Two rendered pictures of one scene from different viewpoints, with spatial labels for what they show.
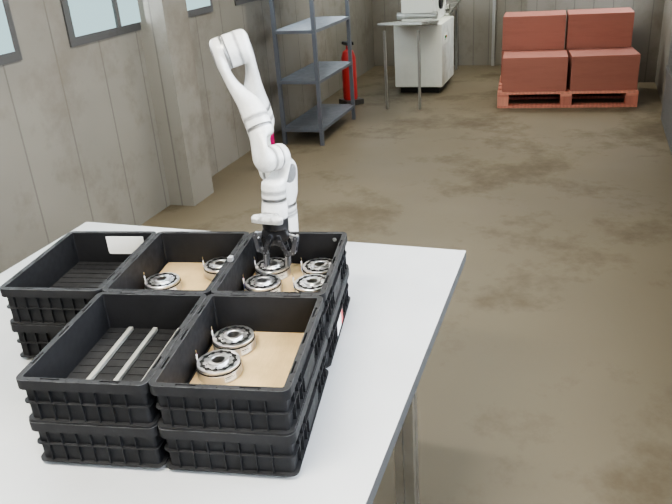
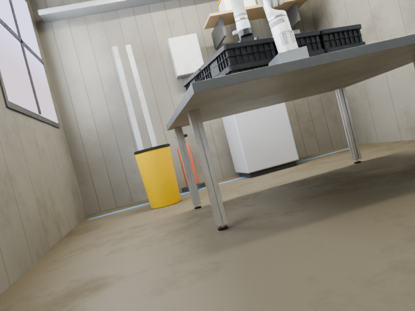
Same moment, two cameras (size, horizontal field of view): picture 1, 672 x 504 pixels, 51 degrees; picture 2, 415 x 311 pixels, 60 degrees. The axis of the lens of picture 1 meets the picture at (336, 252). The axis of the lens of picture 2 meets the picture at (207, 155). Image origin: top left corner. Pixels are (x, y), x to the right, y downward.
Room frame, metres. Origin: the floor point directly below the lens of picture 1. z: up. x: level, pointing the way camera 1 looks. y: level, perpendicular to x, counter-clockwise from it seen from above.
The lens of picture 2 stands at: (3.37, -1.14, 0.46)
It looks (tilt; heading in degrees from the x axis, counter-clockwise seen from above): 1 degrees down; 150
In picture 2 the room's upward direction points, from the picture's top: 14 degrees counter-clockwise
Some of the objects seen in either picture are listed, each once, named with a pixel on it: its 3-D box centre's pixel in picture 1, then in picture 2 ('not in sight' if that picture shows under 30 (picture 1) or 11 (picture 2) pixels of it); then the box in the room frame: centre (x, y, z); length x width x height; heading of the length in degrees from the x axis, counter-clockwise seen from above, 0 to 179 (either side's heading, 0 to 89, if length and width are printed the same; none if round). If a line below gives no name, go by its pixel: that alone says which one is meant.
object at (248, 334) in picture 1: (233, 336); not in sight; (1.48, 0.27, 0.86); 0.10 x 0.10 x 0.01
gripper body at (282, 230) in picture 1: (275, 229); (246, 37); (1.86, 0.17, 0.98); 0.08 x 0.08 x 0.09
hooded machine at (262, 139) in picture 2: not in sight; (254, 118); (0.02, 1.58, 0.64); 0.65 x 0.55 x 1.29; 69
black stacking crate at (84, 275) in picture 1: (87, 277); (322, 49); (1.87, 0.73, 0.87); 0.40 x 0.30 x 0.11; 169
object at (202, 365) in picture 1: (218, 361); not in sight; (1.37, 0.29, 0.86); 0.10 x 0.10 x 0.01
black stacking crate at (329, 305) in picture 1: (285, 280); (237, 63); (1.75, 0.15, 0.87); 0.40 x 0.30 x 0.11; 169
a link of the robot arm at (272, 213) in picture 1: (272, 208); (241, 25); (1.84, 0.17, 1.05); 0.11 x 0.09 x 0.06; 162
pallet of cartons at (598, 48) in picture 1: (566, 57); not in sight; (7.32, -2.51, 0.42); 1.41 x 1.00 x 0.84; 69
